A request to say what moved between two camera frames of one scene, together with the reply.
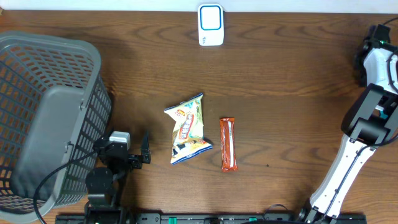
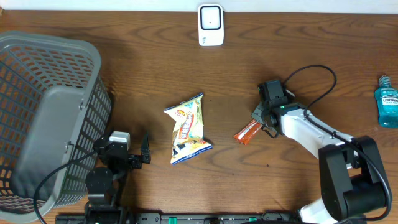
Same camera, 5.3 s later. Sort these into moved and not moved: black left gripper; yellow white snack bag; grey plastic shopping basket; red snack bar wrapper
Moved: red snack bar wrapper
Not moved: yellow white snack bag; grey plastic shopping basket; black left gripper
